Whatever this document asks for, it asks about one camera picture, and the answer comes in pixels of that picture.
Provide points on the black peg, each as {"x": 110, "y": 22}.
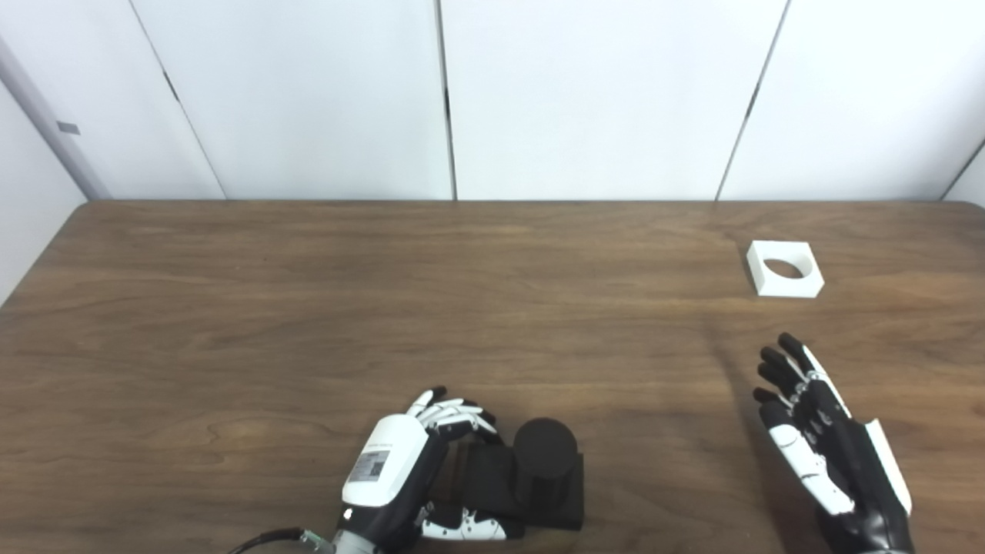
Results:
{"x": 545, "y": 462}

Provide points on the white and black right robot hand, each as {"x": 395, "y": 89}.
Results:
{"x": 854, "y": 469}

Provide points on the grey wall post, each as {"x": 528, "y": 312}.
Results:
{"x": 54, "y": 123}

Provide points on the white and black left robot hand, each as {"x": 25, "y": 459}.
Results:
{"x": 388, "y": 462}

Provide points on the white square piece with hole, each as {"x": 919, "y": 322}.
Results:
{"x": 789, "y": 288}

